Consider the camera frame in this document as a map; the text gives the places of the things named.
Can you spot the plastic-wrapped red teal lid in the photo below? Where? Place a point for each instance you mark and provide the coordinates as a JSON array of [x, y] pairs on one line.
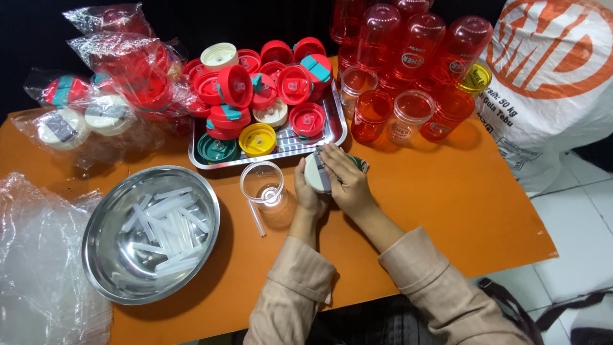
[[64, 91]]

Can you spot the crumpled clear plastic sheet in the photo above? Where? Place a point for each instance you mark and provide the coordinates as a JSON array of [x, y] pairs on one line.
[[43, 263]]

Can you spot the single clear straw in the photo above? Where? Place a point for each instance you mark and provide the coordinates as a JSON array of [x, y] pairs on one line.
[[256, 218]]

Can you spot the cluster of red plastic bottles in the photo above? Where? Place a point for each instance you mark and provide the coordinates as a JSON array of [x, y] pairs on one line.
[[412, 52]]

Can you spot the plastic-wrapped cream lid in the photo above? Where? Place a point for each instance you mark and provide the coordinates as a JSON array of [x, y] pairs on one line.
[[108, 114], [62, 129]]

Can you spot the person's right fingers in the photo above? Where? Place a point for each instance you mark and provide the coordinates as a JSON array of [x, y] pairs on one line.
[[335, 160]]

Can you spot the heap of clear straws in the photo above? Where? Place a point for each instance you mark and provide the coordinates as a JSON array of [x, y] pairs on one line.
[[165, 230]]

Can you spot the yellow plastic bottle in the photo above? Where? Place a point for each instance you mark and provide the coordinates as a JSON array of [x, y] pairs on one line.
[[475, 77]]

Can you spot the cream bottle lid grey flap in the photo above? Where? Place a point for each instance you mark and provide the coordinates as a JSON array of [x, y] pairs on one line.
[[315, 175]]

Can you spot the pile of coloured bottle lids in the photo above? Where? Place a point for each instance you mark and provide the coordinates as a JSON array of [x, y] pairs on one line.
[[261, 96]]

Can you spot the steel tray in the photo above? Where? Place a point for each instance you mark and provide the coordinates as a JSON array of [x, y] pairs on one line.
[[292, 143]]

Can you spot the steel bowl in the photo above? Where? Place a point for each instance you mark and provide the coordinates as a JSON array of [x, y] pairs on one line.
[[115, 258]]

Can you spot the person's right hand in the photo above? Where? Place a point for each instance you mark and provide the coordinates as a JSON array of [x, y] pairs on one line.
[[352, 187]]

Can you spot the person's dark lap clothing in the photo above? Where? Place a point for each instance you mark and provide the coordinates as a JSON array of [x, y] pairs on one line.
[[368, 326]]

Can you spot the clear plastic bottle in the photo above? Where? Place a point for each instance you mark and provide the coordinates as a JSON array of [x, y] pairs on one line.
[[263, 184], [408, 117], [355, 88]]

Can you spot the person's left hand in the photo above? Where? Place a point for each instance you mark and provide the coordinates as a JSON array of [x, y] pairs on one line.
[[306, 196]]

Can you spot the white woven sack orange print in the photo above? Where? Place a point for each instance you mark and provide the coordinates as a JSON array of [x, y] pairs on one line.
[[550, 86]]

